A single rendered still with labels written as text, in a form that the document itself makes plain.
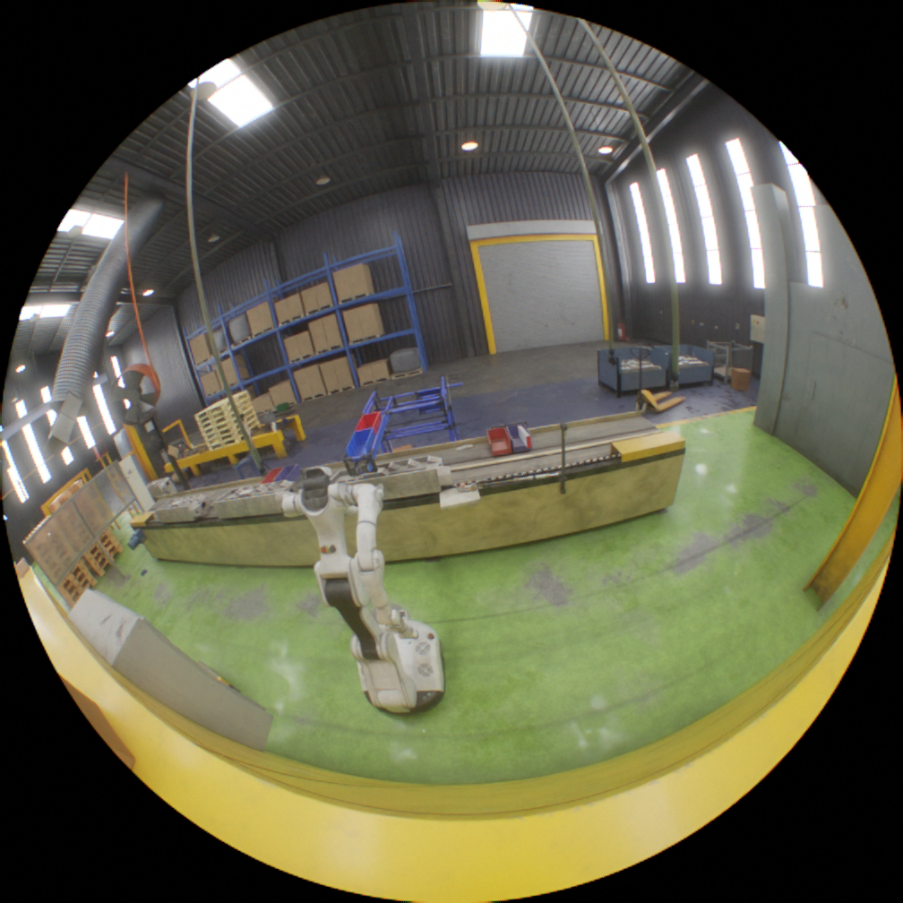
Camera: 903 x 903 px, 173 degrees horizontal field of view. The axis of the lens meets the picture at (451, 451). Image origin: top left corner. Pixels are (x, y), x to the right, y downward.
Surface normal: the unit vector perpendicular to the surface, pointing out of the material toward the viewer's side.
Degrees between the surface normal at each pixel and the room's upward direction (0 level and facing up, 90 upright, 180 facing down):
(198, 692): 90
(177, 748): 0
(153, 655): 90
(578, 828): 0
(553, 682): 0
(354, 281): 90
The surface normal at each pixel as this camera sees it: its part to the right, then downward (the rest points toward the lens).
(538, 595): -0.18, -0.87
